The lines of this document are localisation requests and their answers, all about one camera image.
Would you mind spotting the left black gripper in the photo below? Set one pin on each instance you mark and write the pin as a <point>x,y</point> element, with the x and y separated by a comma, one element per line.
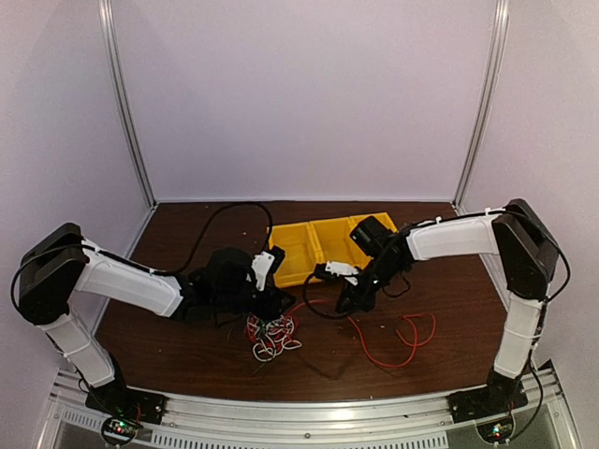
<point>270,309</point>

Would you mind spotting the left aluminium frame post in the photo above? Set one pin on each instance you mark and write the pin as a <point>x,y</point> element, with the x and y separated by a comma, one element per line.
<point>107,24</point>

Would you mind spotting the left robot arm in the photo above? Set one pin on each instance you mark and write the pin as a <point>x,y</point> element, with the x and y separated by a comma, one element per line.
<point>233,282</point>

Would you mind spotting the yellow three-compartment bin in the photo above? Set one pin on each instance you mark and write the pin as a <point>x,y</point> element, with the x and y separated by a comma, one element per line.
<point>307,244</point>

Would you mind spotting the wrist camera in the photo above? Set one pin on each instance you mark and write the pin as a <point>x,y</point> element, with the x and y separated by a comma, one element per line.
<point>332,269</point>
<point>265,263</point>

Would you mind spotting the right circuit board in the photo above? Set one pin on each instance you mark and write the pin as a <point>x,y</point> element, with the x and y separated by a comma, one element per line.
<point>496,431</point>

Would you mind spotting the aluminium frame post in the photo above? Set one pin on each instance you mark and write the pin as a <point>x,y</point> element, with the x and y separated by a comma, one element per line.
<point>107,24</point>
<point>498,37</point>

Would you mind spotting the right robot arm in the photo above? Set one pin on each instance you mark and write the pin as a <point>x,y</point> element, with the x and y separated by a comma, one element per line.
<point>514,235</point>

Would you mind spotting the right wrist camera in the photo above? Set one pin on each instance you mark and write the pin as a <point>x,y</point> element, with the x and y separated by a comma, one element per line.
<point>332,269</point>

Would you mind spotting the aluminium front rail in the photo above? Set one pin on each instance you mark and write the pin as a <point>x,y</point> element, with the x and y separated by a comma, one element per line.
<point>423,421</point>

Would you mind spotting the left circuit board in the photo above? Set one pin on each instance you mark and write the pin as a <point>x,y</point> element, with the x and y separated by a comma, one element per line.
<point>118,432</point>

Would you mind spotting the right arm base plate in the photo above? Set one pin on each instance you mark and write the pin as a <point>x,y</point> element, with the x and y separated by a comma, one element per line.
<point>475,404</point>

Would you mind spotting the circuit board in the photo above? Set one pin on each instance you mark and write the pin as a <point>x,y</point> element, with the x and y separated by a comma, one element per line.
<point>496,431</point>
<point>118,432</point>

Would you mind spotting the right aluminium frame post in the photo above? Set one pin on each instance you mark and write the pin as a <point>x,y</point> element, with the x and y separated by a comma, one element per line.
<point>498,37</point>

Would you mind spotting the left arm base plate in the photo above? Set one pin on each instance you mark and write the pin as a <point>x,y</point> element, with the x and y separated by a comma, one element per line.
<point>134,405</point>

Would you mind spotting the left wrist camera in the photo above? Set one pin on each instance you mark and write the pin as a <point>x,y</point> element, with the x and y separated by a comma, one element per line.
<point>265,263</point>

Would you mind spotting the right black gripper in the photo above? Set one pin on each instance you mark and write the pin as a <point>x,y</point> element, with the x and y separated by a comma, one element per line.
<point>359,300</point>

